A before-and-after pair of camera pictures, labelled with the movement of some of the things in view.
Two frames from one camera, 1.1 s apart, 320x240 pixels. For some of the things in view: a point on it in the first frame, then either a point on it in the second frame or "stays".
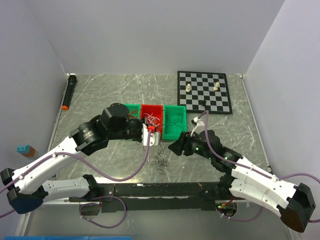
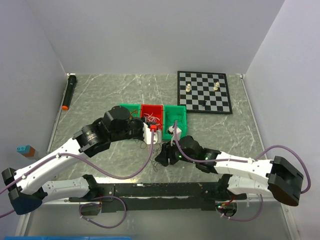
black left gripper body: x=135 y=129 stays
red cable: x=133 y=114 stays
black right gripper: x=183 y=144 -> x=167 y=152
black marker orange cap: x=70 y=85 stays
